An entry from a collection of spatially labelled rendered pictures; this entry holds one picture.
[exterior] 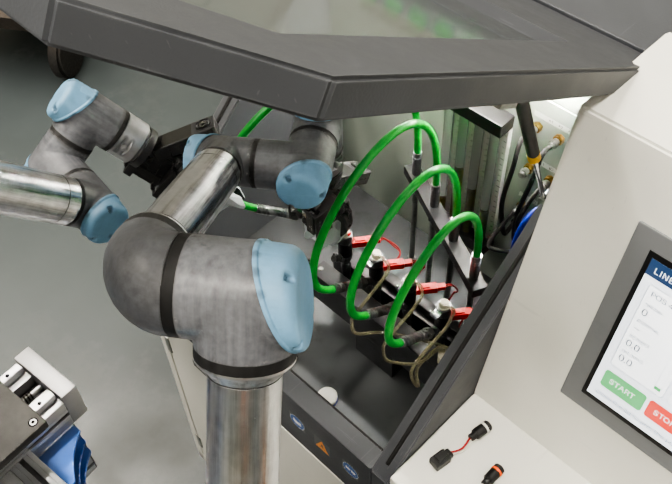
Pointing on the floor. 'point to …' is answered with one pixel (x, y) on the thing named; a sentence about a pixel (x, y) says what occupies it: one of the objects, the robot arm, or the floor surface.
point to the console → (585, 270)
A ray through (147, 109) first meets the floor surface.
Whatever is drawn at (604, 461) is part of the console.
